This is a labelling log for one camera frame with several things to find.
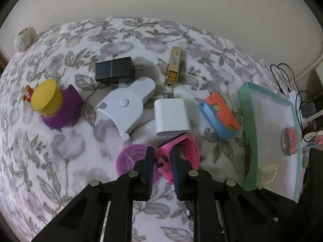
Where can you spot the gold rectangular case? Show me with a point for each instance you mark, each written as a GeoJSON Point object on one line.
{"type": "Point", "coordinates": [173, 65]}

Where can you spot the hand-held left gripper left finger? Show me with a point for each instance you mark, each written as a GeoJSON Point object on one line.
{"type": "Point", "coordinates": [149, 167]}

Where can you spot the cream yarn ball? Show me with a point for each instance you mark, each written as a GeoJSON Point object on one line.
{"type": "Point", "coordinates": [24, 40]}

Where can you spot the white rabbit-shaped plastic device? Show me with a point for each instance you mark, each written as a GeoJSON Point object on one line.
{"type": "Point", "coordinates": [123, 105]}

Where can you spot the clear round container orange pieces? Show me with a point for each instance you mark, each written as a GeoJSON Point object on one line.
{"type": "Point", "coordinates": [289, 141]}

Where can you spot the white charger plug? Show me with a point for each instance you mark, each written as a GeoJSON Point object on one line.
{"type": "Point", "coordinates": [170, 116]}

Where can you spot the black rectangular box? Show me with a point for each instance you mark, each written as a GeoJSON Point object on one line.
{"type": "Point", "coordinates": [114, 70]}

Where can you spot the white power strip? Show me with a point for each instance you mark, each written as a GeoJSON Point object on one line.
{"type": "Point", "coordinates": [294, 100]}

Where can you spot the white cabinet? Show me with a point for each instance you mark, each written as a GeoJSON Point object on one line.
{"type": "Point", "coordinates": [318, 80]}

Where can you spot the purple round lid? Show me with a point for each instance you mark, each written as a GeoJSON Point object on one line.
{"type": "Point", "coordinates": [128, 160]}

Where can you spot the orange and blue toy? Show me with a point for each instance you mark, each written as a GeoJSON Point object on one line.
{"type": "Point", "coordinates": [217, 116]}

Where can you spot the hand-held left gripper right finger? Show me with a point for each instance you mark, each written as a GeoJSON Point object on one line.
{"type": "Point", "coordinates": [176, 171]}

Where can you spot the teal cardboard box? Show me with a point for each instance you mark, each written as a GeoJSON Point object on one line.
{"type": "Point", "coordinates": [272, 131]}

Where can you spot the pink wristwatch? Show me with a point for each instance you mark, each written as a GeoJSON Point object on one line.
{"type": "Point", "coordinates": [189, 151]}

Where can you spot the black power adapter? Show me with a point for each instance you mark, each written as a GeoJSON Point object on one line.
{"type": "Point", "coordinates": [307, 110]}

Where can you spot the purple toy with yellow cap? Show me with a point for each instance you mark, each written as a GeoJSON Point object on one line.
{"type": "Point", "coordinates": [63, 111]}

